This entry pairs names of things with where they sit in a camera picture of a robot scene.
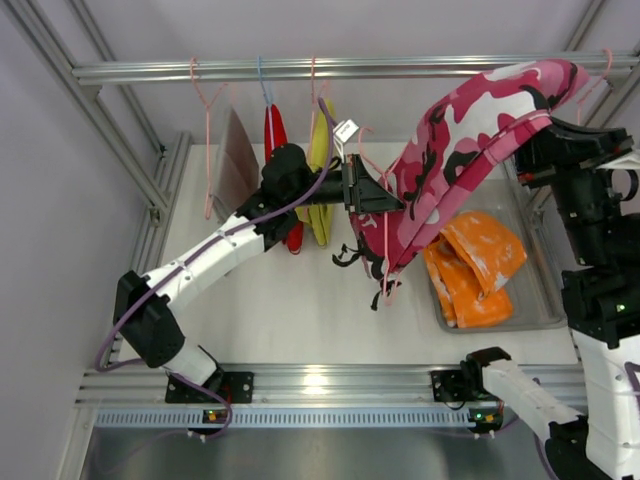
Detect pink hanger with patterned trousers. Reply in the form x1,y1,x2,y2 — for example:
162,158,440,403
357,126,399,307

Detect orange white trousers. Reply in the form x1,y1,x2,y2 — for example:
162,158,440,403
423,210,527,329

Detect left aluminium frame post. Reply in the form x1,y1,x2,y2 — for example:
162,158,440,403
1,1,193,271

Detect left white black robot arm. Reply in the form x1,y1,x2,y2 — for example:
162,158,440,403
113,143,404,395

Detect yellow green trousers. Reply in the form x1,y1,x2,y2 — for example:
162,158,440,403
296,107,334,248

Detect pink hanger far left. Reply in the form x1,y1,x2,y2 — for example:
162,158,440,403
189,57,237,220

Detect grey trousers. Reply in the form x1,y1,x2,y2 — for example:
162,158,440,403
209,107,259,223

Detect red trousers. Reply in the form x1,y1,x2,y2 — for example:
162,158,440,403
264,104,304,255

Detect pink patterned trousers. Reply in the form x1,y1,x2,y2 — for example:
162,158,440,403
332,59,590,291

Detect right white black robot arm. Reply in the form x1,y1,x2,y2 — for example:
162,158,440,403
460,120,639,479

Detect pink hanger with yellow trousers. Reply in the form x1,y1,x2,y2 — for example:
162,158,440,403
307,56,328,153

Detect aluminium hanging rail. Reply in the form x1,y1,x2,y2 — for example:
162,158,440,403
71,51,639,86

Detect pink hanger with orange trousers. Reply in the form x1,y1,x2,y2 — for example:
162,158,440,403
576,48,613,125

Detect slotted grey cable duct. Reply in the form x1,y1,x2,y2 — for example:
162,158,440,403
94,406,474,429

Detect aluminium frame post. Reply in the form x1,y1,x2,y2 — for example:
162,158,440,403
1,1,193,271
563,1,639,134

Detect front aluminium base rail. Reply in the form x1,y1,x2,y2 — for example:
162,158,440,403
74,361,591,405

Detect right aluminium frame post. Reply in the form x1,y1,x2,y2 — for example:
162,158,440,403
563,1,639,134

